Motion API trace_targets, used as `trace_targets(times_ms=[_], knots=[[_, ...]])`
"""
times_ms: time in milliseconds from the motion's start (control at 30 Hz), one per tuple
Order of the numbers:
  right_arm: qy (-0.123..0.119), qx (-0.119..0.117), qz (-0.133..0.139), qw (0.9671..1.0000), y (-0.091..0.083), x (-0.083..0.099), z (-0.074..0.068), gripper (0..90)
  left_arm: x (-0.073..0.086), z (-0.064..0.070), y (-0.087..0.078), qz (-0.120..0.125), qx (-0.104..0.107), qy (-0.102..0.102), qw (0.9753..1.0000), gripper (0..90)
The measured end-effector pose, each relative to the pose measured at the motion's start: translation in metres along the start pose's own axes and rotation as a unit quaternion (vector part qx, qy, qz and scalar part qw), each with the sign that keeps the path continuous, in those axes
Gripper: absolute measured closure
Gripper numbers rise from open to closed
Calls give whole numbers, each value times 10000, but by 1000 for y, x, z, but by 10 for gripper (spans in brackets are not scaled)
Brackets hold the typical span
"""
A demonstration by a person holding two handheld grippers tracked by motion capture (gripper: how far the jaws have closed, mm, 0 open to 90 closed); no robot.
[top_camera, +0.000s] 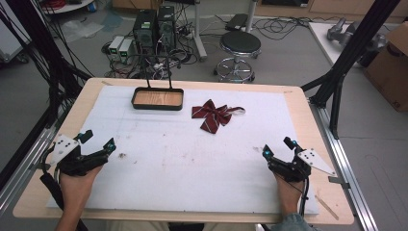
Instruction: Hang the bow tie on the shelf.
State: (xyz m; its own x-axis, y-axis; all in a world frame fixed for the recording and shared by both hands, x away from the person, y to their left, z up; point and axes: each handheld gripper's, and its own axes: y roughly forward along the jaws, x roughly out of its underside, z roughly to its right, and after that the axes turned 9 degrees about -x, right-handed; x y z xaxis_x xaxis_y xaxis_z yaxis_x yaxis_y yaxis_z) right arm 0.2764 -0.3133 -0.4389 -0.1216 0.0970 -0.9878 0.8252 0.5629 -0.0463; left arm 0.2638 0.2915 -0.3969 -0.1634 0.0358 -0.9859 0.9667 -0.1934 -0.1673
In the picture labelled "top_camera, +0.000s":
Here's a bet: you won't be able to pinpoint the thin wooden stick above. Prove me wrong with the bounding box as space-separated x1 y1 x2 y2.
314 194 341 221

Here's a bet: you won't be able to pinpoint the white metal pole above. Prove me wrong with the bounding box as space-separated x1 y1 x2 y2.
244 0 260 34

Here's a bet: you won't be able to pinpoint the black floor cables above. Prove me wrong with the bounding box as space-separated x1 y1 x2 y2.
215 13 345 41

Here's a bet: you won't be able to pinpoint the person's left hand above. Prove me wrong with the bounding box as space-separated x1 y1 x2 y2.
59 165 104 207

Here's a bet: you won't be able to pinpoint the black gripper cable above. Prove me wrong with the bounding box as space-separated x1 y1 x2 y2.
297 177 311 217
38 143 89 231

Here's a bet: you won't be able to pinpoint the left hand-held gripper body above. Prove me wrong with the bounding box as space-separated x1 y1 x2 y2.
49 134 110 177

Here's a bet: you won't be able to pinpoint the black tray with wooden bottom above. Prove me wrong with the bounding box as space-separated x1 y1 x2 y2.
130 53 185 112

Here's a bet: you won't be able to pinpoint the white power supply box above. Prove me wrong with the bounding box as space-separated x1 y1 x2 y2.
117 38 135 64
108 35 125 56

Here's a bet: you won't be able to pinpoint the aluminium rail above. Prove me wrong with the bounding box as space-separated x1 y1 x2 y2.
0 124 60 211
309 101 380 231

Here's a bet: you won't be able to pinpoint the brown cardboard box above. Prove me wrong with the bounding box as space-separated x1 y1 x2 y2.
363 21 408 113

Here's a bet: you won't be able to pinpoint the white foam mat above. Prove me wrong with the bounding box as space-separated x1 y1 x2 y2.
46 84 320 216

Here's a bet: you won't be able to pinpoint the round white table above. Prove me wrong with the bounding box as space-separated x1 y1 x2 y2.
40 0 96 15

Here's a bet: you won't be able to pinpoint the black computer tower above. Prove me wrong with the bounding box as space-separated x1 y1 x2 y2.
132 9 159 56
156 5 177 50

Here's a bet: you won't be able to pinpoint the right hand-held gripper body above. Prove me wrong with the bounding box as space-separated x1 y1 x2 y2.
268 147 338 184

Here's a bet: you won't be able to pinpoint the metal bracket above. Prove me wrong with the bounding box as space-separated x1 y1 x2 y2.
327 175 351 191

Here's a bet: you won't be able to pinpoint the white table leg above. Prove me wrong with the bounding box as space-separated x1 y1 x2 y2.
191 0 209 63

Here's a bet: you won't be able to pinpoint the white platform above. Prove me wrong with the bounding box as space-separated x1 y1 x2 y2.
308 21 369 69

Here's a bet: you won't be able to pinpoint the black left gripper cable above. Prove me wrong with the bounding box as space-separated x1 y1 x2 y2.
38 143 89 231

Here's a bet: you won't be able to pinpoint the black metal frame stand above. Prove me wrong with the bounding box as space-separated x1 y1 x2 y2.
300 0 402 140
0 0 94 191

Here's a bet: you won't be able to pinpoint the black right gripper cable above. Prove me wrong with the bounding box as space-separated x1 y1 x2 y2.
297 177 311 217

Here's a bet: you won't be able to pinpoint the person's right hand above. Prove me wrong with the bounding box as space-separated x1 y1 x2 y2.
273 172 305 208

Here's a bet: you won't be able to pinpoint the black round stool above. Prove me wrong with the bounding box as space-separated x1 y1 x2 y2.
214 30 263 84

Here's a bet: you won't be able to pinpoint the black flat device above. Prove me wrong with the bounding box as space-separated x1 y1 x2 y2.
224 13 250 33

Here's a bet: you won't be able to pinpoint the red striped bow tie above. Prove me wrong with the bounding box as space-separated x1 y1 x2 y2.
191 98 246 135

